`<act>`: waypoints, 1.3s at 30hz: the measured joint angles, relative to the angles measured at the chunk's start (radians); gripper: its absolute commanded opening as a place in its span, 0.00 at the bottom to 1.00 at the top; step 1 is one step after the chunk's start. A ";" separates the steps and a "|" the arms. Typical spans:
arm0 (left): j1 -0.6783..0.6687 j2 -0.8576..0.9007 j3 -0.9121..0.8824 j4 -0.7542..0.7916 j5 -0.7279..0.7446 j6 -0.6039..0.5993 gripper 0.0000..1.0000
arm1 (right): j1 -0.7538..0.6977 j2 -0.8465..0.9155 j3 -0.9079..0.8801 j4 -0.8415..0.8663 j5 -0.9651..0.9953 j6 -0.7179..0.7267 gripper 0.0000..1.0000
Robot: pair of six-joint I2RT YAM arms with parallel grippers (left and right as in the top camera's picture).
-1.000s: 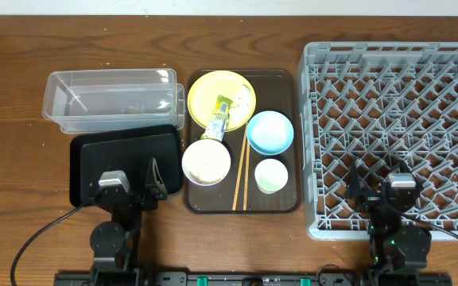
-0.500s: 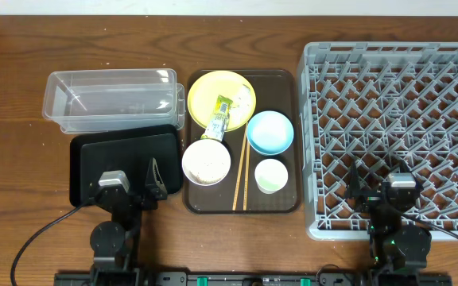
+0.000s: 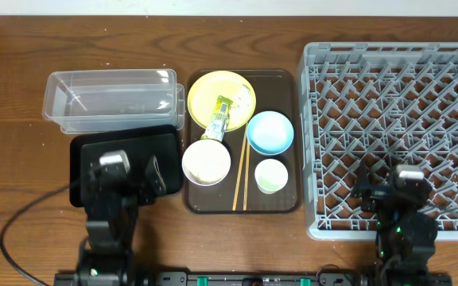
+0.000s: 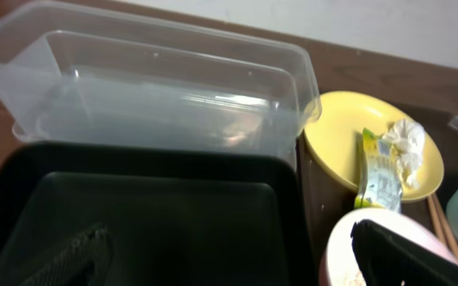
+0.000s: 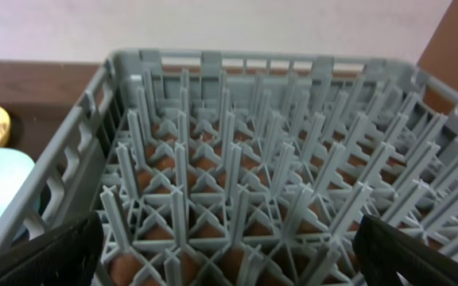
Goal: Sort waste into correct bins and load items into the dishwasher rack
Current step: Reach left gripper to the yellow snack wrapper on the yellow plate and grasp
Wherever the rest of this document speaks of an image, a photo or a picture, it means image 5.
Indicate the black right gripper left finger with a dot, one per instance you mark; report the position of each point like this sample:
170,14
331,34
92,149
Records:
66,255

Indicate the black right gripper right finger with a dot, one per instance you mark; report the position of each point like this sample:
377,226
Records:
386,255

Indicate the grey dishwasher rack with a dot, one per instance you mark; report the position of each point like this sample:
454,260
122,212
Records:
230,168

